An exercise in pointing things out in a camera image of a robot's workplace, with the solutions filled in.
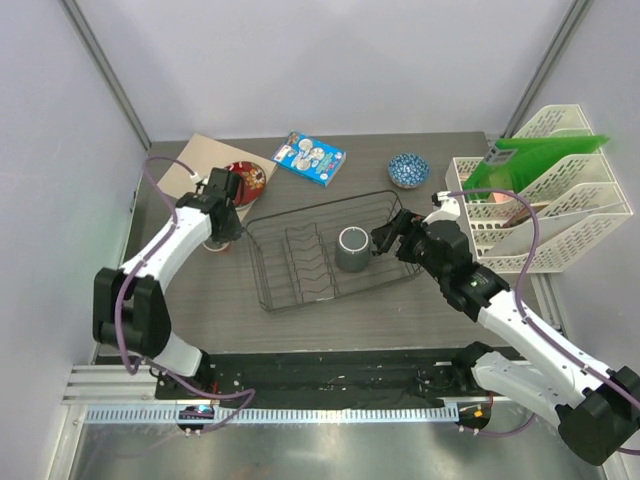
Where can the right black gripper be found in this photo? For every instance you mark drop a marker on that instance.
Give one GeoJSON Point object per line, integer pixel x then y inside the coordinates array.
{"type": "Point", "coordinates": [404, 223]}

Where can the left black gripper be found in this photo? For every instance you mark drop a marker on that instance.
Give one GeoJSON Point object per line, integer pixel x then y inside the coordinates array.
{"type": "Point", "coordinates": [234, 232]}

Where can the dark red plate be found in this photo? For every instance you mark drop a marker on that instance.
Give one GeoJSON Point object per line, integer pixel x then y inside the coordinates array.
{"type": "Point", "coordinates": [254, 182]}

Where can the pink mug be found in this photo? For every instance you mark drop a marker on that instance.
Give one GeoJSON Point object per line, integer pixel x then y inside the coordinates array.
{"type": "Point", "coordinates": [215, 247]}

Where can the blue red patterned bowl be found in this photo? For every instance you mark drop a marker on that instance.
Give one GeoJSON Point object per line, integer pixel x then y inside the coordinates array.
{"type": "Point", "coordinates": [408, 171]}

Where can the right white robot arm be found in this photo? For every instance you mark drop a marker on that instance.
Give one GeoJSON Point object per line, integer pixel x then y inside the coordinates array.
{"type": "Point", "coordinates": [594, 408]}

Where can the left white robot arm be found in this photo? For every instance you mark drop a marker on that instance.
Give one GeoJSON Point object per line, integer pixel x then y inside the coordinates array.
{"type": "Point", "coordinates": [130, 311]}

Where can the brown items in organizer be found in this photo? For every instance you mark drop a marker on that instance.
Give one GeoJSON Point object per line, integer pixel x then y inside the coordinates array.
{"type": "Point", "coordinates": [509, 211]}

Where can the grey mug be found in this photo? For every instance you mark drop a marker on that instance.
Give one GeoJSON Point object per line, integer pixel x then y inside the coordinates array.
{"type": "Point", "coordinates": [353, 249]}

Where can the blue picture box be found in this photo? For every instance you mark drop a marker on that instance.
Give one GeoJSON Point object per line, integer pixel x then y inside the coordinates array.
{"type": "Point", "coordinates": [309, 158]}

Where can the green plastic folder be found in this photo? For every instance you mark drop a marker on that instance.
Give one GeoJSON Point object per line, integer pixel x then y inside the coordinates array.
{"type": "Point", "coordinates": [511, 164]}

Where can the white file organizer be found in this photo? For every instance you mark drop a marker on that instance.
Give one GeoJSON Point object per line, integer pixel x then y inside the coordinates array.
{"type": "Point", "coordinates": [578, 203]}

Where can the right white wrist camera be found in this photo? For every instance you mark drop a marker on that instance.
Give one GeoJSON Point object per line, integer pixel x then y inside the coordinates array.
{"type": "Point", "coordinates": [446, 208]}

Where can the black wire dish rack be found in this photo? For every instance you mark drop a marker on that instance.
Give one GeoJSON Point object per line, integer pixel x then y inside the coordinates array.
{"type": "Point", "coordinates": [293, 252]}

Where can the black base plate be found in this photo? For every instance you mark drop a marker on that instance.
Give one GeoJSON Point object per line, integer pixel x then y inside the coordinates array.
{"type": "Point", "coordinates": [347, 379]}

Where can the white slotted cable duct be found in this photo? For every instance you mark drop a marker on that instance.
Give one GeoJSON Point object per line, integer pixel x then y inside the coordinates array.
{"type": "Point", "coordinates": [196, 414]}

